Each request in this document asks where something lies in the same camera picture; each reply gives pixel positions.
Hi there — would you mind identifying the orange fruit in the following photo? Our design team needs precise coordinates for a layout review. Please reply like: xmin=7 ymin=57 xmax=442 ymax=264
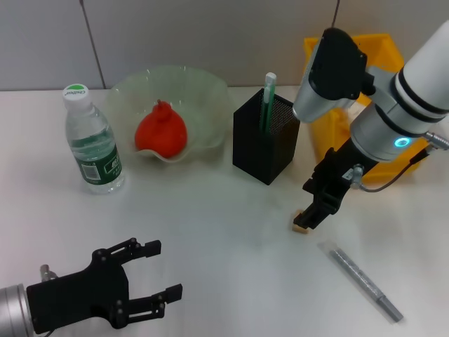
xmin=135 ymin=99 xmax=189 ymax=158

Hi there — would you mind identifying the black mesh pen holder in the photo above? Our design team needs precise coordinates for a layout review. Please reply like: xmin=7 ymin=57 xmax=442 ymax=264
xmin=232 ymin=88 xmax=302 ymax=186

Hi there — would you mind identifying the green utility knife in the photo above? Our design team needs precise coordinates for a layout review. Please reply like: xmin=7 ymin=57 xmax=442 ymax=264
xmin=259 ymin=72 xmax=277 ymax=136

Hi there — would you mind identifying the grey pen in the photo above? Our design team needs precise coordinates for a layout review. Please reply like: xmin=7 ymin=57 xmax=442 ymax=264
xmin=319 ymin=240 xmax=404 ymax=322

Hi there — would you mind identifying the pale green wavy fruit bowl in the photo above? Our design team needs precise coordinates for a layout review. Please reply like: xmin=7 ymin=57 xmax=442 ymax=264
xmin=107 ymin=65 xmax=236 ymax=164

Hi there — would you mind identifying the yellow plastic bin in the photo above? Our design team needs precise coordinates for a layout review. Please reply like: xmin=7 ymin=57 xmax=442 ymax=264
xmin=303 ymin=33 xmax=432 ymax=183

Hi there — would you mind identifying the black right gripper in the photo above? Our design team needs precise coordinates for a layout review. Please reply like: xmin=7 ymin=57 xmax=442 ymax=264
xmin=293 ymin=139 xmax=370 ymax=231

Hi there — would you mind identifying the right gripper cable with plug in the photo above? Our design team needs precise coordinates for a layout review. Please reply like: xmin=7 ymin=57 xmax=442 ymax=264
xmin=352 ymin=129 xmax=449 ymax=193

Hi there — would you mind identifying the clear water bottle green label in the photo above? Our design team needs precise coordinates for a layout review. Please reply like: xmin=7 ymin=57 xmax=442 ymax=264
xmin=62 ymin=83 xmax=126 ymax=194

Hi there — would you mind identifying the silver left gripper connector stub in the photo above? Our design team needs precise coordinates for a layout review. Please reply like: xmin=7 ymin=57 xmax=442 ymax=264
xmin=39 ymin=265 xmax=58 ymax=282

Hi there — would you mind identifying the beige eraser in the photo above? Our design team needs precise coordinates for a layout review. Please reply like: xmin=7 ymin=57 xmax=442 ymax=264
xmin=290 ymin=209 xmax=309 ymax=234

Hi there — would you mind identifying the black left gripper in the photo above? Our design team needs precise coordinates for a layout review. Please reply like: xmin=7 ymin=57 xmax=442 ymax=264
xmin=26 ymin=237 xmax=185 ymax=334

